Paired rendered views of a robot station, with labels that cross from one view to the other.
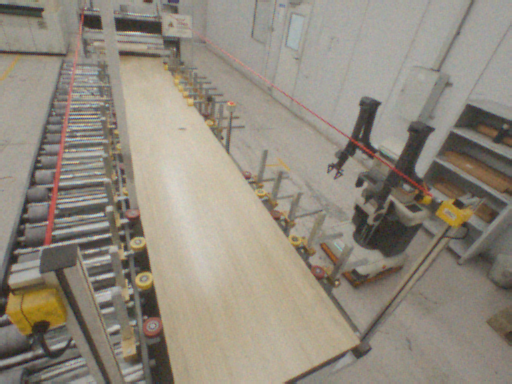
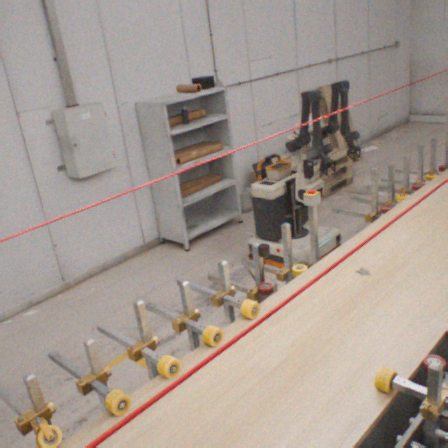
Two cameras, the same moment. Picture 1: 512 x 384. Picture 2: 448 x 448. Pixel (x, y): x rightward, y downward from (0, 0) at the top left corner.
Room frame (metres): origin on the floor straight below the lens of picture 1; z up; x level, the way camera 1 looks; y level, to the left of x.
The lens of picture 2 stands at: (3.63, 2.85, 2.16)
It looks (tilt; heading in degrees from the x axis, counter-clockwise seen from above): 22 degrees down; 257
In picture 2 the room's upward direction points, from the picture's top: 8 degrees counter-clockwise
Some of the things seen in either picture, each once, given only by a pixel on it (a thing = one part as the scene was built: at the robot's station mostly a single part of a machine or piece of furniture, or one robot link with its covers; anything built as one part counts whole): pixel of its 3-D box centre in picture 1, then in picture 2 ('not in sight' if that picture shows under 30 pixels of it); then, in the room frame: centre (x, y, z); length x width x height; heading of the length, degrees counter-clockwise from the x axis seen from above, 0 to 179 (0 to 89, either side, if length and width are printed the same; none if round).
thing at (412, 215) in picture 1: (385, 214); (283, 200); (2.11, -1.26, 0.59); 0.55 x 0.34 x 0.83; 31
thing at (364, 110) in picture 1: (358, 127); (316, 120); (2.00, -0.67, 1.40); 0.11 x 0.06 x 0.43; 32
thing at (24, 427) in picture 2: not in sight; (36, 416); (4.06, 1.29, 0.95); 0.14 x 0.06 x 0.05; 31
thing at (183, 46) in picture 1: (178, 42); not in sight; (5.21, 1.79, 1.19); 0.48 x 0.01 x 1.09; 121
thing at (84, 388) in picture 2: not in sight; (94, 379); (3.84, 1.16, 0.95); 0.14 x 0.06 x 0.05; 31
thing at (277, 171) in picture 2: (400, 190); (279, 171); (2.12, -1.27, 0.87); 0.23 x 0.15 x 0.11; 31
